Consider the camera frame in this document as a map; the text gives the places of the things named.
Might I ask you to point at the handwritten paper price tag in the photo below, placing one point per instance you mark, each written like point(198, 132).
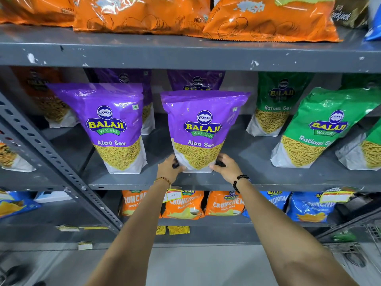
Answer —
point(173, 195)

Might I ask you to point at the white box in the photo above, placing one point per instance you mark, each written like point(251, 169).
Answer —
point(53, 197)

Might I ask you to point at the small blue chips bag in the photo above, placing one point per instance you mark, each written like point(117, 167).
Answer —
point(306, 208)
point(275, 201)

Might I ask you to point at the person's right hand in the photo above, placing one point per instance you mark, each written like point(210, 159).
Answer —
point(230, 171)

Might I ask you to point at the large orange chips bag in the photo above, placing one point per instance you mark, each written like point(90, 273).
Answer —
point(140, 14)
point(35, 10)
point(268, 20)

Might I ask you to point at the dark brown snack bag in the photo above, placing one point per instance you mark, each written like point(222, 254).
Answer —
point(348, 11)

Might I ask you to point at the person's left hand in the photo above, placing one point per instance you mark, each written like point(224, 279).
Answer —
point(167, 171)

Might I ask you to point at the person's left forearm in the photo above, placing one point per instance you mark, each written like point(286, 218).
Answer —
point(134, 235)

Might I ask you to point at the green snack pouch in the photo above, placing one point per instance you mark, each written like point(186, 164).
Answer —
point(364, 151)
point(276, 107)
point(321, 128)

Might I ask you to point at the person's left thumb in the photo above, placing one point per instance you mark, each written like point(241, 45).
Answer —
point(180, 169)

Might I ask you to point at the white shelf label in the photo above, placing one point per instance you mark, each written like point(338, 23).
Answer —
point(85, 245)
point(68, 228)

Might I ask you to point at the yellow and red price tag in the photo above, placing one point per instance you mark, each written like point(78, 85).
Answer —
point(336, 196)

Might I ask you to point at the grey metal shelf rack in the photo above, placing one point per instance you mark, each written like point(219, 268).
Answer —
point(178, 52)

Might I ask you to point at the green packet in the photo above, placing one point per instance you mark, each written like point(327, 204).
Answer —
point(344, 236)

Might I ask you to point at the yellow shelf label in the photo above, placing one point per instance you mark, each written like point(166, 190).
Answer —
point(178, 230)
point(160, 230)

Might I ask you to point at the orange snack pouch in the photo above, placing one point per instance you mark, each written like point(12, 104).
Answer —
point(44, 95)

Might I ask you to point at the person's right forearm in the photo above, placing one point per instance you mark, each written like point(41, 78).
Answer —
point(285, 235)

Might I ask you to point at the purple snack pouch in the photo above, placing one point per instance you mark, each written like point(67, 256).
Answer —
point(147, 86)
point(110, 125)
point(202, 128)
point(195, 80)

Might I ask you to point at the small orange chips bag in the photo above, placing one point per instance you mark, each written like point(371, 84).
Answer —
point(134, 202)
point(186, 207)
point(224, 204)

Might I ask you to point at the white and yellow snack pouch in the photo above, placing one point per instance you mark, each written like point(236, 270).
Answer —
point(12, 159)

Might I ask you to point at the blue snack bag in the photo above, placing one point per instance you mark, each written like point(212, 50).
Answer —
point(374, 29)

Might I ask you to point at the grey slotted metal upright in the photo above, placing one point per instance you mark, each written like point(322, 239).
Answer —
point(50, 159)

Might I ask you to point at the person's right thumb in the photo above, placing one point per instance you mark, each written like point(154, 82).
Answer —
point(215, 168)

